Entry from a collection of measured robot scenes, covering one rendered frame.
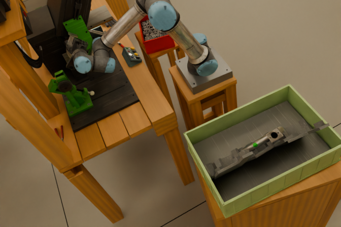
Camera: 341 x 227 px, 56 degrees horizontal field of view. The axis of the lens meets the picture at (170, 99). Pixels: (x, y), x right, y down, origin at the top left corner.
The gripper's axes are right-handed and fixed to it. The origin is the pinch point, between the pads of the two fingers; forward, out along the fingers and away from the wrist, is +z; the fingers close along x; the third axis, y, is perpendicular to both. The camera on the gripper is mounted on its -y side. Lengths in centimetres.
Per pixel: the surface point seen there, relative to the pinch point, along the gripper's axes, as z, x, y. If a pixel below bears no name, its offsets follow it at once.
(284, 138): -96, -70, 18
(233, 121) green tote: -56, -78, 3
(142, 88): -10.7, -43.5, -9.4
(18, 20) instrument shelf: -16.0, 30.8, 8.3
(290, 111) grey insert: -64, -103, 21
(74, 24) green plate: 17.9, 0.7, 7.8
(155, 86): -13, -49, -5
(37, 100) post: -2.9, 9.8, -36.3
